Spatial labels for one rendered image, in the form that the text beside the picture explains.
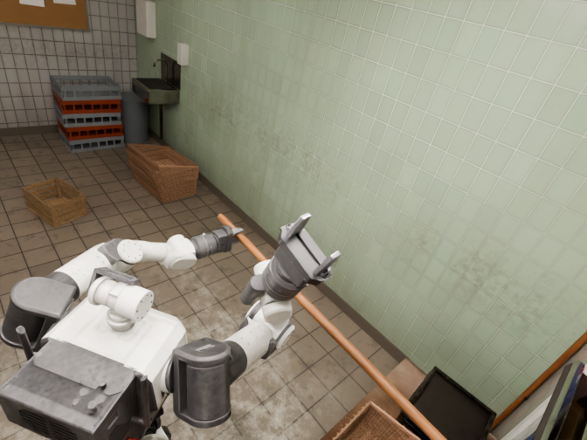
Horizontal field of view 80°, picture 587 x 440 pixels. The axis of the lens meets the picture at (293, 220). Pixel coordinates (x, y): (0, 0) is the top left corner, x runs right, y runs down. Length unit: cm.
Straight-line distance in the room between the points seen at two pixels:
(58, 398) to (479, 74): 199
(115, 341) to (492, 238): 181
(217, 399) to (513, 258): 168
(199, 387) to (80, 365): 23
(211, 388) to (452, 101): 177
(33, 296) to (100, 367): 24
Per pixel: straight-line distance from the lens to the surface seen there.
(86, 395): 81
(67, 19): 506
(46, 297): 97
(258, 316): 101
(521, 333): 229
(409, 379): 201
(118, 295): 80
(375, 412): 168
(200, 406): 82
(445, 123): 210
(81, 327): 90
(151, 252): 122
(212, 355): 78
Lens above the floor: 207
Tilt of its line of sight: 33 degrees down
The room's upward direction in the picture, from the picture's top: 14 degrees clockwise
